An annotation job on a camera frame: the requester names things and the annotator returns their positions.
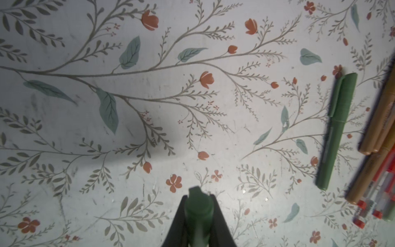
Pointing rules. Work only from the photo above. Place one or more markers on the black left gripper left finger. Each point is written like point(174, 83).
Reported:
point(178, 235)

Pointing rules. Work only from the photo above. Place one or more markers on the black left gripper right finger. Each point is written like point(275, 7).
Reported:
point(220, 235)

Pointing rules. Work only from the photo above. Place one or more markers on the brown pen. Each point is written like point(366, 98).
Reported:
point(384, 107)
point(384, 132)
point(370, 168)

